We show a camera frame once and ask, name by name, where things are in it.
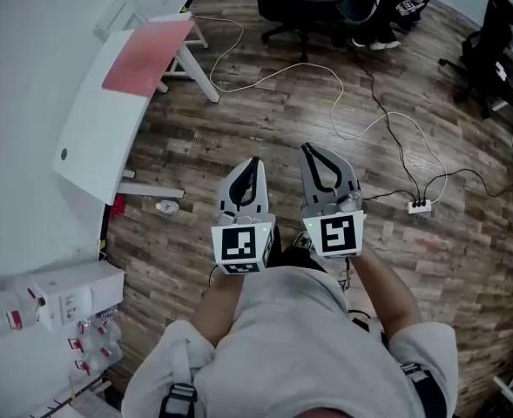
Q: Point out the white folded stand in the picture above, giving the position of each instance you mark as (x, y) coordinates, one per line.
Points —
(116, 15)

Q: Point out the person's black trousers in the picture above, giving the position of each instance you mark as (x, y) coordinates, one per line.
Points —
(288, 257)

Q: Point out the red crumpled object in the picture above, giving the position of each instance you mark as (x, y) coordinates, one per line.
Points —
(117, 206)

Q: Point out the large clear water bottle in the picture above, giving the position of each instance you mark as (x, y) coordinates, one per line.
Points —
(8, 307)

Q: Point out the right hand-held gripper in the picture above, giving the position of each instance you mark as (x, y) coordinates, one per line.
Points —
(336, 235)

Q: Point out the person's grey shirt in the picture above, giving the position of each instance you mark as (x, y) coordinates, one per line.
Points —
(291, 346)

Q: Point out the white cardboard box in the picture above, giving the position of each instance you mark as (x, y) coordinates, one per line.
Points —
(82, 294)

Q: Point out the person's right forearm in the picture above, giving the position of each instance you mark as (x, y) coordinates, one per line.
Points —
(386, 294)

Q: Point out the pink cloth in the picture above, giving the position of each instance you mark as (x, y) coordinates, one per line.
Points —
(145, 59)

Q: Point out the person's left forearm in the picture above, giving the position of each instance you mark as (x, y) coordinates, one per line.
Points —
(219, 312)

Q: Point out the black mesh chair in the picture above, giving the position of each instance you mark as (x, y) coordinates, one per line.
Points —
(487, 59)

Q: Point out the small clear water bottle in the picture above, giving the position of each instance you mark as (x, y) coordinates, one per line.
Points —
(166, 207)

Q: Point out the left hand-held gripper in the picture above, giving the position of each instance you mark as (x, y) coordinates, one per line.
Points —
(238, 244)

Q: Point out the person's grey sneaker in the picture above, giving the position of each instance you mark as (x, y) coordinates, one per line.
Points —
(301, 241)

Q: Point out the white power strip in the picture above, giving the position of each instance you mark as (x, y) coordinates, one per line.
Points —
(419, 206)

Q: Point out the pack of water bottles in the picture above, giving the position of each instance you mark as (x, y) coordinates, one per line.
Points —
(97, 342)

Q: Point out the white desk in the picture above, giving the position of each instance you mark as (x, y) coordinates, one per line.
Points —
(95, 146)

